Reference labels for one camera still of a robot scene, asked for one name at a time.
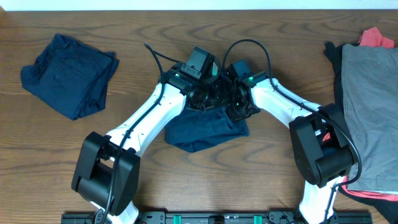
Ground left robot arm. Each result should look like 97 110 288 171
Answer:
72 47 222 223

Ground black garment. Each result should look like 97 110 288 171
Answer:
323 42 397 224

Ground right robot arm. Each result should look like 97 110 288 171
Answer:
225 60 358 223

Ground dark navy garment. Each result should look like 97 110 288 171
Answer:
21 34 119 120

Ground blue denim shorts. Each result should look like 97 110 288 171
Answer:
165 107 249 152

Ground grey shorts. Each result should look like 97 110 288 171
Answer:
341 43 398 194

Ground red garment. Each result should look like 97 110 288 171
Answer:
322 27 398 202

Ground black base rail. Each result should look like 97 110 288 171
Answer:
61 211 374 224

